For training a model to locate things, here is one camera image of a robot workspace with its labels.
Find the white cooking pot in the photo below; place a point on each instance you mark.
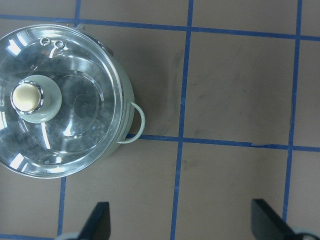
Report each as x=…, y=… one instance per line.
x=128, y=105

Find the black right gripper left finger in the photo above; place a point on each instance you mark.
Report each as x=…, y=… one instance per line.
x=98, y=224

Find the glass pot lid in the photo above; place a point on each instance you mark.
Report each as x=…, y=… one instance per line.
x=61, y=101

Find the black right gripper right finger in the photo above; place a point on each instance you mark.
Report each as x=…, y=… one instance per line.
x=266, y=224

